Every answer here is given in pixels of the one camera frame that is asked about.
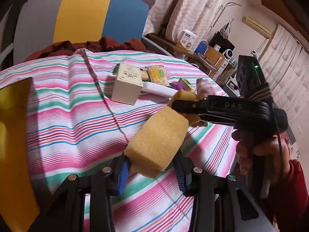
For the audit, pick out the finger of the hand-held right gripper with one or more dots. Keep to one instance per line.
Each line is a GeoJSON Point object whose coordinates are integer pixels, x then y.
{"type": "Point", "coordinates": [190, 105]}

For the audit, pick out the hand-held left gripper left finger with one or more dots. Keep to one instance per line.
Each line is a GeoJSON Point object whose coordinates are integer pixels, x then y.
{"type": "Point", "coordinates": [123, 174]}

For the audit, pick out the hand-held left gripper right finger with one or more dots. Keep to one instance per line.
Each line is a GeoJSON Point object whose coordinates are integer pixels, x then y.
{"type": "Point", "coordinates": [179, 174]}

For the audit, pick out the small yellow sponge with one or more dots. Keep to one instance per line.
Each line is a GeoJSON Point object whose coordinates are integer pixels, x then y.
{"type": "Point", "coordinates": [179, 95]}

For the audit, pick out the pink fluffy cloth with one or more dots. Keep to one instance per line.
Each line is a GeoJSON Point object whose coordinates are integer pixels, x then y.
{"type": "Point", "coordinates": [205, 87]}

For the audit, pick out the purple item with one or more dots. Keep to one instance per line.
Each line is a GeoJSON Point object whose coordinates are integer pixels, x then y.
{"type": "Point", "coordinates": [175, 85]}

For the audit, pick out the white sponge block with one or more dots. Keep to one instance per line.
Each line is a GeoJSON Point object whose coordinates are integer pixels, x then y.
{"type": "Point", "coordinates": [157, 90]}

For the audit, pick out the large yellow sponge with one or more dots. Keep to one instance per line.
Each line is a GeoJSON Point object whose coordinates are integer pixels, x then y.
{"type": "Point", "coordinates": [157, 140]}

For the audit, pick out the cream carton box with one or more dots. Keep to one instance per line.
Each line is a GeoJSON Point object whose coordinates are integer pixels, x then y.
{"type": "Point", "coordinates": [126, 89]}

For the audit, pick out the gold box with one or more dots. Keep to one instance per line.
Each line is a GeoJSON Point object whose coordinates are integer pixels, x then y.
{"type": "Point", "coordinates": [14, 149]}

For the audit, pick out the person's right forearm red sleeve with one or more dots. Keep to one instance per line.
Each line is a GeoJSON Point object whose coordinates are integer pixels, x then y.
{"type": "Point", "coordinates": [294, 193]}

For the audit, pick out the person's right hand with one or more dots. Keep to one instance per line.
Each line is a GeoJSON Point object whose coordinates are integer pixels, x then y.
{"type": "Point", "coordinates": [272, 157]}

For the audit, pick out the small green yellow box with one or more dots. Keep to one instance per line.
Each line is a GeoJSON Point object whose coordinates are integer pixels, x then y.
{"type": "Point", "coordinates": [187, 84]}

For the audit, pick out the yellow snack packet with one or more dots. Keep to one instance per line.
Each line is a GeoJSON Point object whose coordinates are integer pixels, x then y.
{"type": "Point", "coordinates": [157, 76]}

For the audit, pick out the wooden desk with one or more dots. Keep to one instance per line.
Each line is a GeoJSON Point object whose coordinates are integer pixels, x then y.
{"type": "Point", "coordinates": [214, 56]}

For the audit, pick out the toothpick packet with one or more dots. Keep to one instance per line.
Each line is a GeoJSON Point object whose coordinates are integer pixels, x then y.
{"type": "Point", "coordinates": [144, 75]}

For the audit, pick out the blue container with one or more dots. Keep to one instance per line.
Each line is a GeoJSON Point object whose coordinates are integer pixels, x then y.
{"type": "Point", "coordinates": [201, 47]}

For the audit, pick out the white round speaker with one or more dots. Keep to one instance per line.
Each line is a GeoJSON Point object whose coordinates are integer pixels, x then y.
{"type": "Point", "coordinates": [229, 54]}

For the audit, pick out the white box blue label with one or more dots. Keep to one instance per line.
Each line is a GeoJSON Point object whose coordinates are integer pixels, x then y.
{"type": "Point", "coordinates": [187, 40]}

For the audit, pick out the pink green striped cloth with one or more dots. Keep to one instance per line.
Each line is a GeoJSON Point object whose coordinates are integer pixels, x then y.
{"type": "Point", "coordinates": [72, 125]}

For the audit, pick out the black box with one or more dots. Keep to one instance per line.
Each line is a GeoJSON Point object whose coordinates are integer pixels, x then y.
{"type": "Point", "coordinates": [221, 42]}

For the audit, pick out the dark red cloth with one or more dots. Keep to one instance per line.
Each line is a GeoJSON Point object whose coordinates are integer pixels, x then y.
{"type": "Point", "coordinates": [108, 44]}

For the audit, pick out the metal hanger stand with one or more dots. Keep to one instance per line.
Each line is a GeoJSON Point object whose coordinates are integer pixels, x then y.
{"type": "Point", "coordinates": [227, 4]}

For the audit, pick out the grey yellow blue chair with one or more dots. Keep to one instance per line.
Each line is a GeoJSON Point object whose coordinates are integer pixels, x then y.
{"type": "Point", "coordinates": [82, 17]}

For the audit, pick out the wall air conditioner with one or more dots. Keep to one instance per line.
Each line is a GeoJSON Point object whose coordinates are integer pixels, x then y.
{"type": "Point", "coordinates": [259, 26]}

